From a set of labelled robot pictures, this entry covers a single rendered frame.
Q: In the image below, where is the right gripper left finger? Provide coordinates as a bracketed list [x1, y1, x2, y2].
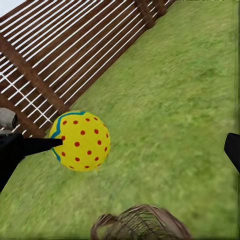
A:
[0, 133, 26, 193]

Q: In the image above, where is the easter egg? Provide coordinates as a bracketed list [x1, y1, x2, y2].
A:
[49, 110, 111, 172]

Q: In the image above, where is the wicker basket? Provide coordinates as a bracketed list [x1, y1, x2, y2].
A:
[90, 204, 194, 240]

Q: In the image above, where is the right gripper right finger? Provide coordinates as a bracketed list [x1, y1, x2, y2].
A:
[224, 133, 240, 173]

